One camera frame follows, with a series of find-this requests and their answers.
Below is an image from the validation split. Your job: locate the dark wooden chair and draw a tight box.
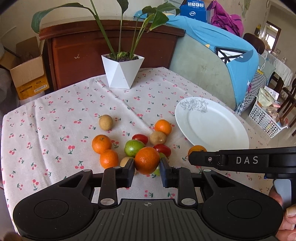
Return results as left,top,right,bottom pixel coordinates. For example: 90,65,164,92
270,72,295,128

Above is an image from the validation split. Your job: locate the grey-green sofa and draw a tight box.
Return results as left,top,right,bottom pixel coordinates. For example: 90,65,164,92
170,34,236,110

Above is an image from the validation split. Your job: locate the dark wooden cabinet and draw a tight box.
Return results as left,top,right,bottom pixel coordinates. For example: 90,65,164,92
39,20,185,90

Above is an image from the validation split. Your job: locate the cardboard box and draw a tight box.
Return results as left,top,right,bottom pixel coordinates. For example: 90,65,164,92
1,37,50,101

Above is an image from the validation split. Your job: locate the purple garment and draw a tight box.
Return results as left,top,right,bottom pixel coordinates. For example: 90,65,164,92
207,1,244,37

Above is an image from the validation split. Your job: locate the white perforated basket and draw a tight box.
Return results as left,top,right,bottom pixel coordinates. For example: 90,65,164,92
249,97,288,138

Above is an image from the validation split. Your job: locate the white plate with rose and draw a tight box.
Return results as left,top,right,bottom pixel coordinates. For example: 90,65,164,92
175,97,249,152

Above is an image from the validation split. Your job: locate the blue printed blanket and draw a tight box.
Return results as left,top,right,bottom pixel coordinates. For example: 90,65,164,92
134,10,260,106

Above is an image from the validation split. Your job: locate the white geometric plant pot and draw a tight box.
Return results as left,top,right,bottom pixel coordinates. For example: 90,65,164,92
101,55,144,89

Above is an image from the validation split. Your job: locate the person's right hand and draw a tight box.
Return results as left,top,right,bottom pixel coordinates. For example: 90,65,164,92
268,186,296,241

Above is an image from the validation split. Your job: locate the red cherry tomato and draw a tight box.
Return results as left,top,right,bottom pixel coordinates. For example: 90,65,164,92
132,134,149,145
154,144,171,158

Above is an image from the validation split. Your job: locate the houndstooth sofa cover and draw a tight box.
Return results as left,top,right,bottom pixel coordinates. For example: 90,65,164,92
235,70,267,115

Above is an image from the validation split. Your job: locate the blue carton box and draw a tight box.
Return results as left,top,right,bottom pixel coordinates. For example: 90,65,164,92
180,0,207,22

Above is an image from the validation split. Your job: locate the green leafy plant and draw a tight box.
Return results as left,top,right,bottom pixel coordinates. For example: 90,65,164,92
31,0,181,60

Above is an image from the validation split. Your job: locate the cherry print tablecloth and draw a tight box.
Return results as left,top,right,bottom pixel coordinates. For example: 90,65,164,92
1,66,278,232

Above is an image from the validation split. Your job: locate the orange mandarin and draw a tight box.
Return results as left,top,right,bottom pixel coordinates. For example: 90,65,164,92
99,149,119,169
154,120,172,136
92,135,112,154
134,147,160,175
187,145,207,157

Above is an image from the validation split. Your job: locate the green fruit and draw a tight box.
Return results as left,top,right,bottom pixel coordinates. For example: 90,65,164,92
152,153,167,178
125,140,145,157

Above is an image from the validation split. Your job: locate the white clothed dining table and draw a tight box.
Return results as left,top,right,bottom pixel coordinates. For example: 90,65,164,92
262,50,293,87

